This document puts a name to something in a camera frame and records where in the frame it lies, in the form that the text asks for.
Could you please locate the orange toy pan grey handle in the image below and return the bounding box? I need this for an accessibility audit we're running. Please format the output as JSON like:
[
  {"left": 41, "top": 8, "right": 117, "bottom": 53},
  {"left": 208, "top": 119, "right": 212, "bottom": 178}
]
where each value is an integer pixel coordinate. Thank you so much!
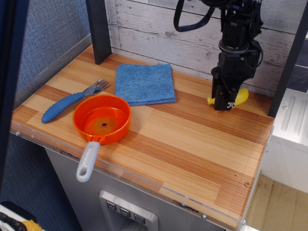
[{"left": 73, "top": 95, "right": 131, "bottom": 183}]

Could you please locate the blue folded rag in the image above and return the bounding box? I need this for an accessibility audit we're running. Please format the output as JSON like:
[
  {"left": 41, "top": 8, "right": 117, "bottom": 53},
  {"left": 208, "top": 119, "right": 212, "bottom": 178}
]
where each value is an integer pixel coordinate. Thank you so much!
[{"left": 115, "top": 64, "right": 176, "bottom": 106}]

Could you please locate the clear acrylic table guard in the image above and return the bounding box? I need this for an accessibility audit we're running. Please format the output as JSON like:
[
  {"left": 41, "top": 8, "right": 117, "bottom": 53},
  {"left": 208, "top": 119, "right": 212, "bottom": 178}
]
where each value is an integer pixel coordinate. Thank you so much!
[{"left": 9, "top": 33, "right": 275, "bottom": 231}]

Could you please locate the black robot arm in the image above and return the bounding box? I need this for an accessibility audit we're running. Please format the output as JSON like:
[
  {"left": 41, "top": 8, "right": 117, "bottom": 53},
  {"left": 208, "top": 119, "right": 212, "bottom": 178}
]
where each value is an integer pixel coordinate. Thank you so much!
[{"left": 203, "top": 0, "right": 264, "bottom": 111}]

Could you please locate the white grooved side unit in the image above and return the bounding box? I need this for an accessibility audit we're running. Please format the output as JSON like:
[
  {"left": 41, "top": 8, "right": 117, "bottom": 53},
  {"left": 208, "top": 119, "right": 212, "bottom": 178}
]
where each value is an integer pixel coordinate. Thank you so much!
[{"left": 261, "top": 89, "right": 308, "bottom": 193}]

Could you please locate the dark left vertical post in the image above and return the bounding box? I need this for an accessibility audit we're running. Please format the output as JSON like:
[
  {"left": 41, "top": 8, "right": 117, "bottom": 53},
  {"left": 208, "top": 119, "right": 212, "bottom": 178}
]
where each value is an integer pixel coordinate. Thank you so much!
[{"left": 86, "top": 0, "right": 112, "bottom": 64}]

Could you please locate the blue handled metal fork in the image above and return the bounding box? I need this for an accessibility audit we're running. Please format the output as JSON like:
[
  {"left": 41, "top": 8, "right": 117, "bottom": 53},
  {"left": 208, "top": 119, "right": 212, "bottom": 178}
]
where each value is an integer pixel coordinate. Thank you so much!
[{"left": 41, "top": 78, "right": 109, "bottom": 123}]

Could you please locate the silver dispenser panel with buttons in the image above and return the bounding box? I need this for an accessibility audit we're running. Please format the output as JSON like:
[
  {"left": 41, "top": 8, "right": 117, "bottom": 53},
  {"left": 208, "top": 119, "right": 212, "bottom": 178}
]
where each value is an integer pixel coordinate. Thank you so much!
[{"left": 99, "top": 190, "right": 159, "bottom": 231}]

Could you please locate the grey toy fridge cabinet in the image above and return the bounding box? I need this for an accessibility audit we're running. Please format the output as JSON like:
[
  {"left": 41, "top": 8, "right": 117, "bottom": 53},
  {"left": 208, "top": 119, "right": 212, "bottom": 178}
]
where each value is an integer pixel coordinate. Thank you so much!
[{"left": 46, "top": 150, "right": 222, "bottom": 231}]

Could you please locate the yellow toy banana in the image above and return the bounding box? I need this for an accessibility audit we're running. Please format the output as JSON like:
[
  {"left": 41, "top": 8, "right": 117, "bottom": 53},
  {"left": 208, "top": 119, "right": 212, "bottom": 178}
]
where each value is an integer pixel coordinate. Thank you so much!
[{"left": 207, "top": 88, "right": 249, "bottom": 107}]

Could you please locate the black looped cable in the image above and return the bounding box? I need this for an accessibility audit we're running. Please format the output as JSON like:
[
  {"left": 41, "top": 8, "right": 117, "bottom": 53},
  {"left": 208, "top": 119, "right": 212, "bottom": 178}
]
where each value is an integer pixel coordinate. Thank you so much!
[{"left": 173, "top": 0, "right": 216, "bottom": 33}]

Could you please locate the dark right vertical post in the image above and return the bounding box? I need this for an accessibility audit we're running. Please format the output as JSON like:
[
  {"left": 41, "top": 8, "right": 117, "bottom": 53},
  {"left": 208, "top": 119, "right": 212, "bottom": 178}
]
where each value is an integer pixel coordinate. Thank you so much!
[{"left": 268, "top": 1, "right": 308, "bottom": 117}]

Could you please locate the dark vertical post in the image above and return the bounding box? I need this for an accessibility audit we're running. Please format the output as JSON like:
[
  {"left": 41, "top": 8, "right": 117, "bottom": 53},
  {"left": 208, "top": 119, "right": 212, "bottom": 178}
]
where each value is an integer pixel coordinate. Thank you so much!
[
  {"left": 268, "top": 1, "right": 308, "bottom": 117},
  {"left": 86, "top": 0, "right": 112, "bottom": 64}
]

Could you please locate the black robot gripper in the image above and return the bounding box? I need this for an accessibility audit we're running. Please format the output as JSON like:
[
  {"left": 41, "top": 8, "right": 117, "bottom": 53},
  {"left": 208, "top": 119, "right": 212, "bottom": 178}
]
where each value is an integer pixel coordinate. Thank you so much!
[{"left": 212, "top": 40, "right": 263, "bottom": 111}]

